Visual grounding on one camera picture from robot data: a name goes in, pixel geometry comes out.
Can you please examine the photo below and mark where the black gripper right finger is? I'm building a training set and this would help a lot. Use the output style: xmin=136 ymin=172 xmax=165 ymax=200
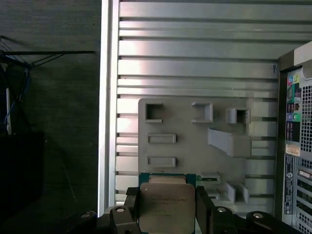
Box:
xmin=196 ymin=186 xmax=298 ymax=234

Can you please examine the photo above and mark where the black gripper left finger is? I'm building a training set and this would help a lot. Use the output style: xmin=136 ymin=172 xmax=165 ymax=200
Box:
xmin=60 ymin=186 xmax=142 ymax=234

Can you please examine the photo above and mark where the CPU with silver top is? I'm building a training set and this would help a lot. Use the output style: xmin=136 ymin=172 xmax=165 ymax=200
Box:
xmin=137 ymin=172 xmax=197 ymax=234

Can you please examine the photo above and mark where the grey plastic parts rack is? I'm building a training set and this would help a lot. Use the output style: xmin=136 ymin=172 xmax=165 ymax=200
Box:
xmin=137 ymin=97 xmax=252 ymax=205

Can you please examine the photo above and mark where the open PC case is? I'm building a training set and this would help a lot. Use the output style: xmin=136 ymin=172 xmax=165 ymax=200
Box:
xmin=274 ymin=40 xmax=312 ymax=234

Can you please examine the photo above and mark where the blue cable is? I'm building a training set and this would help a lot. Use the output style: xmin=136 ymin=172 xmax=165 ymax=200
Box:
xmin=4 ymin=55 xmax=32 ymax=128

